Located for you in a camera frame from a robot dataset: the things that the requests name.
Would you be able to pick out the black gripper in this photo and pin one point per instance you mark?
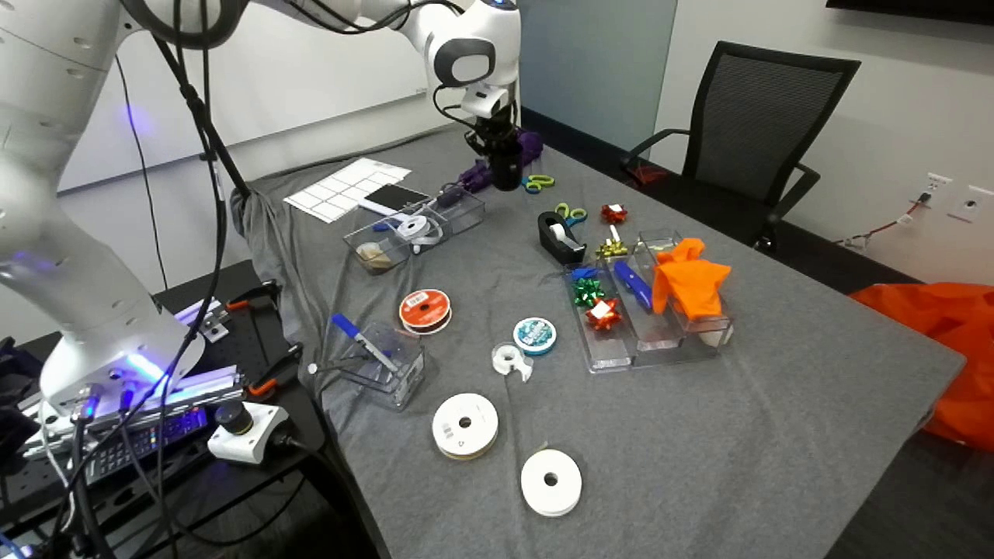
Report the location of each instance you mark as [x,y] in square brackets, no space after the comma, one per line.
[492,123]

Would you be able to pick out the black cup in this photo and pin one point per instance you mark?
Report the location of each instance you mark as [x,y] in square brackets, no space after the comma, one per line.
[505,167]

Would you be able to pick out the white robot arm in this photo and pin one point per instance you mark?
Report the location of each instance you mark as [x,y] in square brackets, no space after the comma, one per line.
[55,56]

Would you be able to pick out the small digital scale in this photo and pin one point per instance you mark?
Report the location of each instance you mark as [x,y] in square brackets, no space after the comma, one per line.
[395,198]

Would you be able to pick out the purple folded umbrella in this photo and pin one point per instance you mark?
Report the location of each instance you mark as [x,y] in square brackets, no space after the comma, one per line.
[478,176]

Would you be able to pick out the black tape dispenser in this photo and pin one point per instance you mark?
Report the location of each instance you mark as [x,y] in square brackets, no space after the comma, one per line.
[561,241]

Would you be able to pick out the green yellow bow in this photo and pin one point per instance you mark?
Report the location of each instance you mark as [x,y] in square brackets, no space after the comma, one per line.
[569,212]

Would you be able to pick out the small red bow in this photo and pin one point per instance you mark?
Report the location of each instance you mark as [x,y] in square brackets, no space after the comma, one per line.
[613,212]

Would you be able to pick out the clear tray with white ribbon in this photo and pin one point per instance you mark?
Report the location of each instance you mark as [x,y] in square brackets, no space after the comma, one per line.
[399,234]

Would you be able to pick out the white grid paper sheet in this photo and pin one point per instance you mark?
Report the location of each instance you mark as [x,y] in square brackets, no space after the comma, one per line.
[334,198]

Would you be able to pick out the gold gift bow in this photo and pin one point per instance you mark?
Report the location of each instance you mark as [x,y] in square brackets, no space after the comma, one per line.
[613,248]

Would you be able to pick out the green blue gift bow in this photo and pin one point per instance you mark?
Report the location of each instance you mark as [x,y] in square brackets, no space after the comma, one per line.
[584,287]

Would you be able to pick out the orange ribbon spool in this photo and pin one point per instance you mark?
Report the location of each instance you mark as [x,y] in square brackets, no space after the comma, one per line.
[423,313]

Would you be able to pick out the clear tray with blue item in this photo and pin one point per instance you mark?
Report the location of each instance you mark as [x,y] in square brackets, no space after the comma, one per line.
[651,331]

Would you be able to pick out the teal ribbon spool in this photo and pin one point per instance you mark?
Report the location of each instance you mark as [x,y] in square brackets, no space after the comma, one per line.
[534,337]

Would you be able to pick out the red gift bow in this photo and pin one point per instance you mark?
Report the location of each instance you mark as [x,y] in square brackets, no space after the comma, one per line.
[604,316]

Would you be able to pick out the small white tape roll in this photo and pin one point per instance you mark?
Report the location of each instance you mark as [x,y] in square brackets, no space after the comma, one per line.
[510,360]

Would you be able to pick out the clear tray with bows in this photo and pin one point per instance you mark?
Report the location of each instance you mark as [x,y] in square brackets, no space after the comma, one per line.
[608,353]

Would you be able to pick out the orange tissue paper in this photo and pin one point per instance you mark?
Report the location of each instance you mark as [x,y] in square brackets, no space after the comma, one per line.
[688,279]

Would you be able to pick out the clear box with blue pen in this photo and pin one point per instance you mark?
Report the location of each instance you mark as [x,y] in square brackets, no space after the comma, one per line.
[378,358]

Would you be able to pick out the grey table cloth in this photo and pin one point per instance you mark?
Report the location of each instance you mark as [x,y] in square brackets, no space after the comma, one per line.
[757,450]

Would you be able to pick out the black office chair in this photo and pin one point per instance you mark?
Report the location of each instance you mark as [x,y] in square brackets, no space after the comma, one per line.
[757,114]

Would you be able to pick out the white ribbon spool near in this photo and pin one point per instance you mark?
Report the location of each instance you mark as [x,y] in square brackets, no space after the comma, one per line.
[465,426]

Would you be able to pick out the white ribbon spool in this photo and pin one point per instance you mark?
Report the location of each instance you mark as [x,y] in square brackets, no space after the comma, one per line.
[550,483]
[465,426]

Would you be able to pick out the black tripod pole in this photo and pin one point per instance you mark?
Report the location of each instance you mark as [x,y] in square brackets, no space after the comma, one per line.
[201,116]

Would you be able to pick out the white ribbon spool front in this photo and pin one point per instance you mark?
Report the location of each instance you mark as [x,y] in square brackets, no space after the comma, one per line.
[550,483]

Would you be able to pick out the white emergency stop button box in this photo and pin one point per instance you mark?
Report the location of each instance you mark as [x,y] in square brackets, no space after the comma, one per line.
[242,430]

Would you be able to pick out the orange fabric on floor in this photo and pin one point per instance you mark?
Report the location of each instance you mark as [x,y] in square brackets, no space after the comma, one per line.
[960,319]

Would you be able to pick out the green scissors handles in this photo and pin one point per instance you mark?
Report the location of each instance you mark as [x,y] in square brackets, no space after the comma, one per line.
[534,183]

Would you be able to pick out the wall power outlet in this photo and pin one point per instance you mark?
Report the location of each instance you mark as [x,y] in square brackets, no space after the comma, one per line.
[932,188]

